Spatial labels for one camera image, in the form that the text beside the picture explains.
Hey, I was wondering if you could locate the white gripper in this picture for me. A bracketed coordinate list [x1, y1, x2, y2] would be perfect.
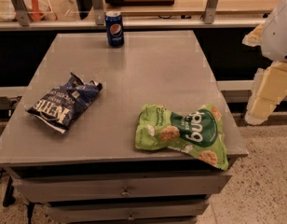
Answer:
[242, 0, 287, 125]

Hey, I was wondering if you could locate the green rice chip bag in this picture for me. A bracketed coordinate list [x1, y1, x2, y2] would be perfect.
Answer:
[135, 104, 228, 171]

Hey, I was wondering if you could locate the blue pepsi can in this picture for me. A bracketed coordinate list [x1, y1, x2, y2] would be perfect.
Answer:
[105, 11, 124, 48]

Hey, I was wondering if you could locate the blue kettle chip bag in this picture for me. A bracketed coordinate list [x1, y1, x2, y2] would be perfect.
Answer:
[27, 74, 103, 133]

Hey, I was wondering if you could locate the orange white bag background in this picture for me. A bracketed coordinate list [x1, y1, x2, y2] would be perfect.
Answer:
[23, 0, 57, 21]

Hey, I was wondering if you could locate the grey drawer cabinet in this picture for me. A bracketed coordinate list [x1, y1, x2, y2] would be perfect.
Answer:
[0, 31, 247, 224]

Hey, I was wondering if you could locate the upper grey drawer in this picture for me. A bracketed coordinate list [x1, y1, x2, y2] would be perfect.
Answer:
[14, 171, 231, 203]

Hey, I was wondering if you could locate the grey drawer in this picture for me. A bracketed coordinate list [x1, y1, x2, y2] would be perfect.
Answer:
[14, 171, 231, 203]
[47, 200, 209, 223]

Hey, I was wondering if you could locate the lower grey drawer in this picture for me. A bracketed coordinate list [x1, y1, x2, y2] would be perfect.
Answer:
[47, 200, 209, 223]

